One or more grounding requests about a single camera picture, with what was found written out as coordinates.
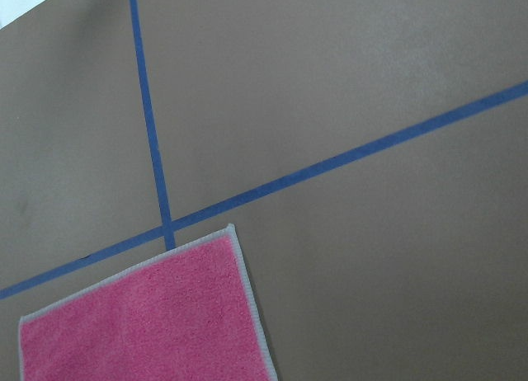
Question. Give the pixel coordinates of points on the pink and grey towel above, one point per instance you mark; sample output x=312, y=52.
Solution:
x=186, y=314

